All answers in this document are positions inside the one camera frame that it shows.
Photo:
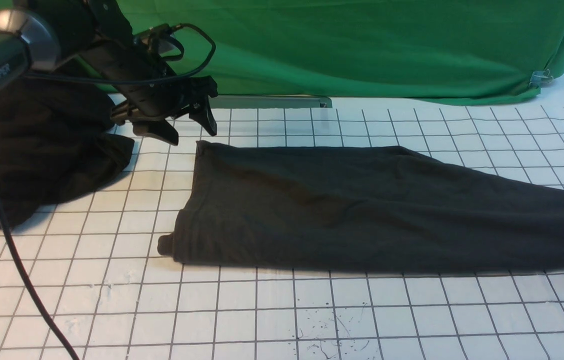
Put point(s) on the metal binder clip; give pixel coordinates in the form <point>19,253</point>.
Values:
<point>540,78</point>

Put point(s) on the green backdrop cloth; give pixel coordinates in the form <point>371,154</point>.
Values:
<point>452,52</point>

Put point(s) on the gray metal bar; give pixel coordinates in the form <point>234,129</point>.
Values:
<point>270,102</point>

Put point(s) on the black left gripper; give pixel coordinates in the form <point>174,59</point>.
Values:
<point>150,92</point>

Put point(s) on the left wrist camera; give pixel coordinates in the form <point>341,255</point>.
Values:
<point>159,41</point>

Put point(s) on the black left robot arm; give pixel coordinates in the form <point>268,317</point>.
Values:
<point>92,42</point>

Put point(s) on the black crumpled cloth pile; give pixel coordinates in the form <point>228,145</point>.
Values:
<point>55,145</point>

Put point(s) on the gray long sleeve shirt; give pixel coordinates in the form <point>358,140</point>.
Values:
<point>352,209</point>

